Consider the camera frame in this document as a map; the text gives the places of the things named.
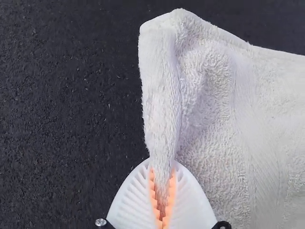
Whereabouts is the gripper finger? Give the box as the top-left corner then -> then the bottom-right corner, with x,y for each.
94,158 -> 165,229
164,160 -> 232,229

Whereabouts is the pale towel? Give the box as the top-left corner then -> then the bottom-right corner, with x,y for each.
139,8 -> 305,229

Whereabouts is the black mat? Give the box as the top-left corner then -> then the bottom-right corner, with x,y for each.
0,0 -> 305,229

